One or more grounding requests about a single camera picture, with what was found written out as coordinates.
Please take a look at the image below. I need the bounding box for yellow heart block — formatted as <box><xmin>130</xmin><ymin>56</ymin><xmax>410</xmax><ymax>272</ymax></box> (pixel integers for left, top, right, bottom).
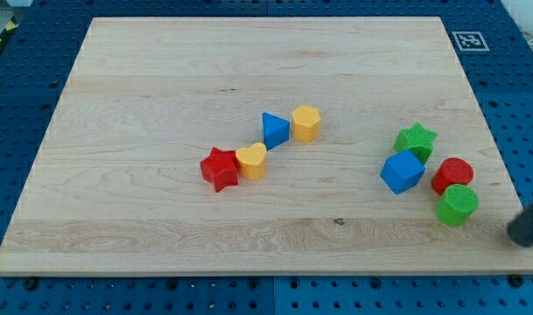
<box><xmin>235</xmin><ymin>143</ymin><xmax>267</xmax><ymax>180</ymax></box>

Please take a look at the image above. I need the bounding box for red cylinder block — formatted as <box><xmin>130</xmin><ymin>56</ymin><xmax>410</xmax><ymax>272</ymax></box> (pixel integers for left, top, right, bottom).
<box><xmin>431</xmin><ymin>157</ymin><xmax>474</xmax><ymax>195</ymax></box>

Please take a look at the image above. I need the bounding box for light wooden board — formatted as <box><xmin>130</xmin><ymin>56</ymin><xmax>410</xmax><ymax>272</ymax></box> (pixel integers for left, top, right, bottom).
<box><xmin>0</xmin><ymin>17</ymin><xmax>533</xmax><ymax>277</ymax></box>

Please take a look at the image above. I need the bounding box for yellow hexagon block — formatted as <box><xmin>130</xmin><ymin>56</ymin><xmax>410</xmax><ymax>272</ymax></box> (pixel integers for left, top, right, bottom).
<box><xmin>291</xmin><ymin>105</ymin><xmax>322</xmax><ymax>143</ymax></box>

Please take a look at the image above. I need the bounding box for white fiducial marker tag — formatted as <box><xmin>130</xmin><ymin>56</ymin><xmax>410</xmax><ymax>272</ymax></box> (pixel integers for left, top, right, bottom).
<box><xmin>452</xmin><ymin>31</ymin><xmax>489</xmax><ymax>52</ymax></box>

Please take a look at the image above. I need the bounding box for green cylinder block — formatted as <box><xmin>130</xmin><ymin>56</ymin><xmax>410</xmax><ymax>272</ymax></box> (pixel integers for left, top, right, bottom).
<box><xmin>434</xmin><ymin>184</ymin><xmax>479</xmax><ymax>227</ymax></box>

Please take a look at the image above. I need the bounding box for green star block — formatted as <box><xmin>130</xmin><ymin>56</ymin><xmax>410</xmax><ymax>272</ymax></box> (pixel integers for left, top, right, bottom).
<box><xmin>393</xmin><ymin>122</ymin><xmax>438</xmax><ymax>165</ymax></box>

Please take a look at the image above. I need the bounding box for blue triangle block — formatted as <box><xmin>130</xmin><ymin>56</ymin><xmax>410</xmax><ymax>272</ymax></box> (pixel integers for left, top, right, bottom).
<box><xmin>262</xmin><ymin>112</ymin><xmax>290</xmax><ymax>151</ymax></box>

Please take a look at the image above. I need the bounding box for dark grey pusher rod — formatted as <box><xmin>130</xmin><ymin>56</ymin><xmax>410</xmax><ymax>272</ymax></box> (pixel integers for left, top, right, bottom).
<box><xmin>507</xmin><ymin>201</ymin><xmax>533</xmax><ymax>247</ymax></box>

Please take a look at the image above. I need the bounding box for red star block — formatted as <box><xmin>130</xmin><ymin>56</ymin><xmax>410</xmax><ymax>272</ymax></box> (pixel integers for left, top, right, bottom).
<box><xmin>200</xmin><ymin>147</ymin><xmax>238</xmax><ymax>193</ymax></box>

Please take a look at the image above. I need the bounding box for blue cube block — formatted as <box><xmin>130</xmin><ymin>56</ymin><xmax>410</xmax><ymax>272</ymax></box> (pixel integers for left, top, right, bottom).
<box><xmin>380</xmin><ymin>150</ymin><xmax>425</xmax><ymax>194</ymax></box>

